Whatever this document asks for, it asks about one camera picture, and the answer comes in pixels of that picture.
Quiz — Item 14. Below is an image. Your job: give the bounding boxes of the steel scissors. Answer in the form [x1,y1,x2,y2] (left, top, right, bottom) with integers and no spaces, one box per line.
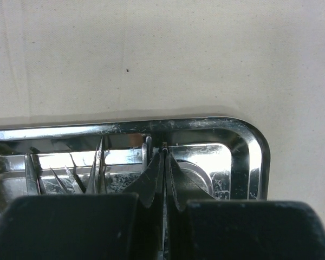
[24,149,42,196]

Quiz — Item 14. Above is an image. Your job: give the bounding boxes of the steel instrument tray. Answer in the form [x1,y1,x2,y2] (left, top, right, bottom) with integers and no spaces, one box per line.
[0,116,270,215]

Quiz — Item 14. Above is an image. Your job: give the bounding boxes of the steel scalpel handle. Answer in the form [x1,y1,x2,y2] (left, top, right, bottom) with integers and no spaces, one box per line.
[141,135,152,172]
[162,142,168,259]

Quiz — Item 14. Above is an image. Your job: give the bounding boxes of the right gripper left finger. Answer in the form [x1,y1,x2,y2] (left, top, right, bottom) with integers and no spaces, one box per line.
[0,154,164,259]

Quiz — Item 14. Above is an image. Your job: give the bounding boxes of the steel forceps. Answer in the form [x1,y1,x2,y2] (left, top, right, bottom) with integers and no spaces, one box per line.
[50,154,84,194]

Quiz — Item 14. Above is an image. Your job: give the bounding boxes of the steel tweezers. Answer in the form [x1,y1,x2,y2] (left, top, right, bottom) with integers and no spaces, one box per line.
[86,136,105,194]

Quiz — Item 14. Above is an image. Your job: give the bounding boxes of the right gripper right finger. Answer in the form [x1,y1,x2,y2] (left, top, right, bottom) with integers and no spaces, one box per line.
[165,155,325,259]

